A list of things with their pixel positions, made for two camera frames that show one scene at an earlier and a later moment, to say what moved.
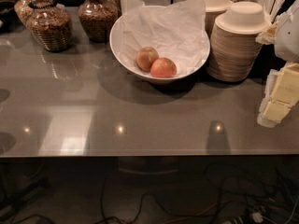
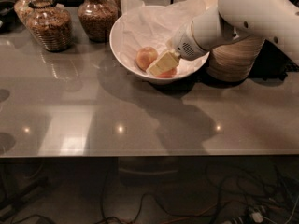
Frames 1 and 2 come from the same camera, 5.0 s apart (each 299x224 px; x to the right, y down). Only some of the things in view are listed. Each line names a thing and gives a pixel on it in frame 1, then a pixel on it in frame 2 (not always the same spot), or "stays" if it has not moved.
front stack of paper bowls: [236, 38] stays
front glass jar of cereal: [49, 22] stays
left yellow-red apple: [145, 58] stays
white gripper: [289, 38] → [183, 44]
